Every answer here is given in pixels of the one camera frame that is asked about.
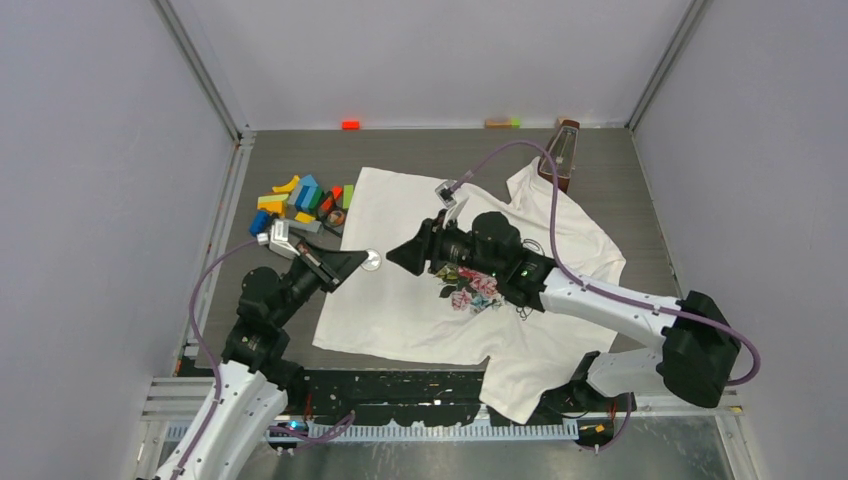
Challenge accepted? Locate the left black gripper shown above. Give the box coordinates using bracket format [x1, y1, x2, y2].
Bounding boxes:
[272, 240, 367, 327]

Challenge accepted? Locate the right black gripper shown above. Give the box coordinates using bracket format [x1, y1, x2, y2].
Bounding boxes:
[387, 210, 503, 280]

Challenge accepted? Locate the white floral t-shirt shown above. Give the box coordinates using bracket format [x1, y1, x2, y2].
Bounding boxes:
[313, 164, 626, 423]

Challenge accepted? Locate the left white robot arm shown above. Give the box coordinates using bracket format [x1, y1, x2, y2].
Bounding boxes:
[154, 241, 371, 479]

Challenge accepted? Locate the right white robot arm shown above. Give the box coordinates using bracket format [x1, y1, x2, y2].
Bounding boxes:
[387, 212, 741, 411]

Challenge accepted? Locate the light blue block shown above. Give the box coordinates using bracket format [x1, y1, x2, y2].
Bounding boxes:
[288, 175, 319, 211]

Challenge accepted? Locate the blue cylinder block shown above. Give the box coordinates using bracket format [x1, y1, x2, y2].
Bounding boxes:
[249, 210, 272, 237]

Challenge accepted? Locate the light green flat block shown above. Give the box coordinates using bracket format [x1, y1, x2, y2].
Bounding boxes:
[257, 193, 289, 204]

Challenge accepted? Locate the yellow arch block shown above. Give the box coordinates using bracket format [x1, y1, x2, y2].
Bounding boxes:
[272, 175, 300, 194]

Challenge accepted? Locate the tan and green block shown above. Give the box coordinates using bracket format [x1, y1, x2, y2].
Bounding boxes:
[484, 117, 521, 129]

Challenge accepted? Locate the brown wooden metronome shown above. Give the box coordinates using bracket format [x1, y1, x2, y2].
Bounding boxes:
[537, 117, 580, 193]

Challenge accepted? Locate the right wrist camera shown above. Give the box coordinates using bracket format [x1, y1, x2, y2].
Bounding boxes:
[436, 180, 469, 229]

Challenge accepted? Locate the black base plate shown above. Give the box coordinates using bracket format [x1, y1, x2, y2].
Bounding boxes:
[271, 364, 637, 427]

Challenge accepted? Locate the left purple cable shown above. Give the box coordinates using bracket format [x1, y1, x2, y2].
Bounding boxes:
[168, 239, 359, 480]

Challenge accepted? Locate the aluminium front rail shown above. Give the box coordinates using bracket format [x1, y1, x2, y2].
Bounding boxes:
[140, 372, 743, 444]

